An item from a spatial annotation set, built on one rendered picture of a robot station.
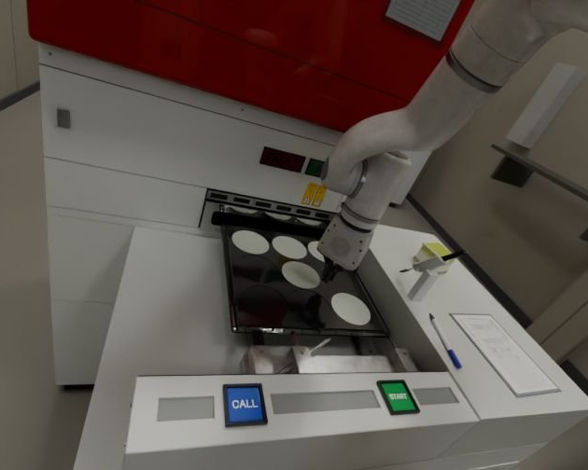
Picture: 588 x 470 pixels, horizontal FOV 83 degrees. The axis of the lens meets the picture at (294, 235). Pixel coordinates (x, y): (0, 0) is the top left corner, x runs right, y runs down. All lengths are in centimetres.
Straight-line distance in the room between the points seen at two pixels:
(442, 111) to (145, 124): 62
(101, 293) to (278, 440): 80
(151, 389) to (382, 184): 50
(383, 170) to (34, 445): 140
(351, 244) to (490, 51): 41
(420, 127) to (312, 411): 45
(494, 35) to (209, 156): 63
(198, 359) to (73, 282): 56
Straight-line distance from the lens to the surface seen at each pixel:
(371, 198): 67
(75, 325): 129
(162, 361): 70
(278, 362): 67
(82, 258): 109
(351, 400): 59
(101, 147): 90
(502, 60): 53
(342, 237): 72
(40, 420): 160
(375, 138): 58
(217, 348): 73
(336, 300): 82
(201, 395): 51
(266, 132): 87
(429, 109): 56
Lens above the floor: 140
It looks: 30 degrees down
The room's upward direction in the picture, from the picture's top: 23 degrees clockwise
